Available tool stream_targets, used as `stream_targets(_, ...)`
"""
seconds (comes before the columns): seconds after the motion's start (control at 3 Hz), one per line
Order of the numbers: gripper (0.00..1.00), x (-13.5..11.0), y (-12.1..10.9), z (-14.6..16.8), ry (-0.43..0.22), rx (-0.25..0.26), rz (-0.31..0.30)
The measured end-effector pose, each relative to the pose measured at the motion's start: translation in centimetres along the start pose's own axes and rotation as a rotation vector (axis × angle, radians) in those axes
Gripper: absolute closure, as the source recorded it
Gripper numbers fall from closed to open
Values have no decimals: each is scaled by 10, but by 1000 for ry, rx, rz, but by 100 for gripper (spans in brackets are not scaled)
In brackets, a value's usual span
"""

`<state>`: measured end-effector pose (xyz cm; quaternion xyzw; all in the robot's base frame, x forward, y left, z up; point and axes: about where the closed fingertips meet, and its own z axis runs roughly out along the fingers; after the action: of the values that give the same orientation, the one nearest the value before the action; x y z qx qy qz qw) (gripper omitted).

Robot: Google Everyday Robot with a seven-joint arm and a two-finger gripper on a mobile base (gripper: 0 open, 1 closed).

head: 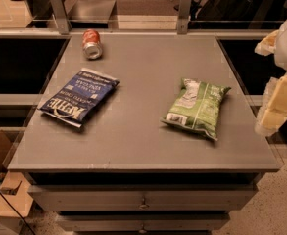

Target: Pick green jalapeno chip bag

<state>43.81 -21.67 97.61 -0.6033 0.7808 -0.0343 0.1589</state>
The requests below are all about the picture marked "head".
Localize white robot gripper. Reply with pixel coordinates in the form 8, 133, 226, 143
255, 20, 287, 136

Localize green jalapeno chip bag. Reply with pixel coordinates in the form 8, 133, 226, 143
161, 78, 230, 141

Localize blue Kettle chip bag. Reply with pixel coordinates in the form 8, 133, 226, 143
39, 68, 120, 128

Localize black office chair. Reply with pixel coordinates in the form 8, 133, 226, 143
188, 0, 287, 29

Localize grey drawer cabinet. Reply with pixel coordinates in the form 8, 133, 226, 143
2, 32, 285, 235

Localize red soda can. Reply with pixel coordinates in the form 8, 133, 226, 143
82, 29, 103, 60

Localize lower grey drawer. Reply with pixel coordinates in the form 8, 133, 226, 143
56, 211, 229, 233

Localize grey drawer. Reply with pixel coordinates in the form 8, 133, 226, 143
56, 211, 229, 233
28, 185, 258, 212

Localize upper grey drawer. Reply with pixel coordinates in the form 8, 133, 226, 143
28, 185, 258, 212

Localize cardboard box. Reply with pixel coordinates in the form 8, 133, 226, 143
0, 172, 33, 235

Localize right metal bracket post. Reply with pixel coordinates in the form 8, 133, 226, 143
176, 0, 191, 34

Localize metal bracket post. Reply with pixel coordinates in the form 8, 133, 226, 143
176, 0, 191, 34
50, 0, 71, 34

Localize left metal bracket post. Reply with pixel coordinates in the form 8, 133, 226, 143
50, 0, 71, 34

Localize black cable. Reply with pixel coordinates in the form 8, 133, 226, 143
0, 176, 37, 235

